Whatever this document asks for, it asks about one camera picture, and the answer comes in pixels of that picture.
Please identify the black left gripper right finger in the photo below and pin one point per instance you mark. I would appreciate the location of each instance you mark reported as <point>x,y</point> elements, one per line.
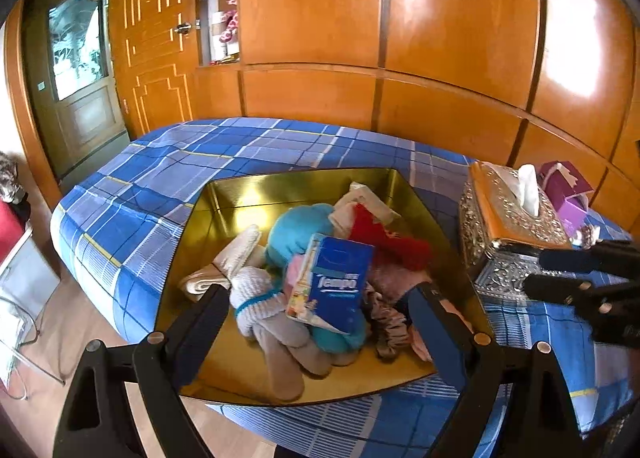
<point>539,420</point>

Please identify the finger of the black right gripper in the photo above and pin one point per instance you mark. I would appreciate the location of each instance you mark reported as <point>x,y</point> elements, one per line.
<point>611,311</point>
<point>614,257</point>

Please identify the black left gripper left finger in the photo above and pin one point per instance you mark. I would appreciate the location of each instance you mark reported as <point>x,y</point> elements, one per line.
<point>97,420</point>

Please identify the pink sock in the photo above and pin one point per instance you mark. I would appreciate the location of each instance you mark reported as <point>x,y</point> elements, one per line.
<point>394,283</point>

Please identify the red soft item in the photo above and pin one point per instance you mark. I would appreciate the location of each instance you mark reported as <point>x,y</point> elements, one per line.
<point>408,252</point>

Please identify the purple tissue box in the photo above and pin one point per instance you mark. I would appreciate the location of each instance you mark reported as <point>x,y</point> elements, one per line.
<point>568,191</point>

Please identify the white blue striped sock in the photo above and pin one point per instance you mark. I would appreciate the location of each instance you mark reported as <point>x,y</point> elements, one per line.
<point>254,298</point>

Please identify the silver ornate tissue box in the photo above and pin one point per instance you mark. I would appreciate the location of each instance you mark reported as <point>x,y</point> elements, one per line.
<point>506,220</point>

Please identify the grey socks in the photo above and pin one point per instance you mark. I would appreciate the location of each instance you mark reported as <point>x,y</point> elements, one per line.
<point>290,352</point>

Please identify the blue plaid bed cover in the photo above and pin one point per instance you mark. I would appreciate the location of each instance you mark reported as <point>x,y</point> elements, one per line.
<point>117,231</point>

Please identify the beige folded cloth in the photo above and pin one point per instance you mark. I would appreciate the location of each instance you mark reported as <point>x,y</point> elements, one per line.
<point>244,250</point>

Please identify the striped brown scrunchie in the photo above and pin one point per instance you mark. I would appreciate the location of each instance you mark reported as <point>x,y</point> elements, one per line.
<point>388,326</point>

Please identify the gold metal tin box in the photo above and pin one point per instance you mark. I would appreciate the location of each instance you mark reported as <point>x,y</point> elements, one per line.
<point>212,360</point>

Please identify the turquoise fluffy sock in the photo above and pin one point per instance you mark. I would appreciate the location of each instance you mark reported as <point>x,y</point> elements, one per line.
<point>286,247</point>

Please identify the blue tempo tissue pack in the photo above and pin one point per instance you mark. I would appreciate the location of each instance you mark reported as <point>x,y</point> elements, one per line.
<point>329,287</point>

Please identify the wooden door with glass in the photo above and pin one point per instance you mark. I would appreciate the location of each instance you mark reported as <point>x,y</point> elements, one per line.
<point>71,83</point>

